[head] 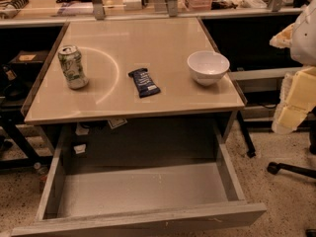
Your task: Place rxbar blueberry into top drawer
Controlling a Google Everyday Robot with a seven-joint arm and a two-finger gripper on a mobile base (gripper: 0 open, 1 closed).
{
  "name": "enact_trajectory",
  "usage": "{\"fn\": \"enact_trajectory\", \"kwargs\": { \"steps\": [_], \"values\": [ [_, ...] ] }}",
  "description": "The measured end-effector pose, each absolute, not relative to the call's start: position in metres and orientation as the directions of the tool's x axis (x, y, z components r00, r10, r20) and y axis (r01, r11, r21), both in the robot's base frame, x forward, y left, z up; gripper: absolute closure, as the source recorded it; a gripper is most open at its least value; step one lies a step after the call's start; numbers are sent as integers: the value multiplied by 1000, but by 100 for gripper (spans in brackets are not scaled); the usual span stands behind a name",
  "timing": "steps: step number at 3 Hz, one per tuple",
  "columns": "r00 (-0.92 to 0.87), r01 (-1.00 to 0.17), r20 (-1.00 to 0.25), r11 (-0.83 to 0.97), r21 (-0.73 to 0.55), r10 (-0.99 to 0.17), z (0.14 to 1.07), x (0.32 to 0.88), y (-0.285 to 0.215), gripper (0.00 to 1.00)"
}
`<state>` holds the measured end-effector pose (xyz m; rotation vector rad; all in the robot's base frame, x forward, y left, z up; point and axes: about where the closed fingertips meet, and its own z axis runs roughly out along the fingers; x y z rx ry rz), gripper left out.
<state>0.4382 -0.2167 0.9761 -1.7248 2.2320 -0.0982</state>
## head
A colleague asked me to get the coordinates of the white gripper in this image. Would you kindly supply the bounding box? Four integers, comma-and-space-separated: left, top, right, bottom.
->
270, 0, 316, 134

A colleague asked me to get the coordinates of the black office chair base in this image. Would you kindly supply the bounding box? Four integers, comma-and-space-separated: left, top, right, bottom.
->
267, 162, 316, 179

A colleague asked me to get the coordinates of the dark box with label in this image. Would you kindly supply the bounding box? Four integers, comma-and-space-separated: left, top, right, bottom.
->
9, 50, 48, 69

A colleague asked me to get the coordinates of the blue rxbar wrapper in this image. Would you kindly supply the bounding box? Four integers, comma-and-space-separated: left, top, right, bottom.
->
128, 68, 161, 98

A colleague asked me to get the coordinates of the white ceramic bowl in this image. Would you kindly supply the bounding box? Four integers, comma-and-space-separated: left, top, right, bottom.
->
187, 50, 230, 86

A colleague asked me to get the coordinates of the open grey wooden drawer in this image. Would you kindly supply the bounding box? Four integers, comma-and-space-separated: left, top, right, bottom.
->
12, 118, 266, 237

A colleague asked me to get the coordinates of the green white soda can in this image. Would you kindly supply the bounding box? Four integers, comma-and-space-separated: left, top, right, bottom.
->
57, 45, 89, 90

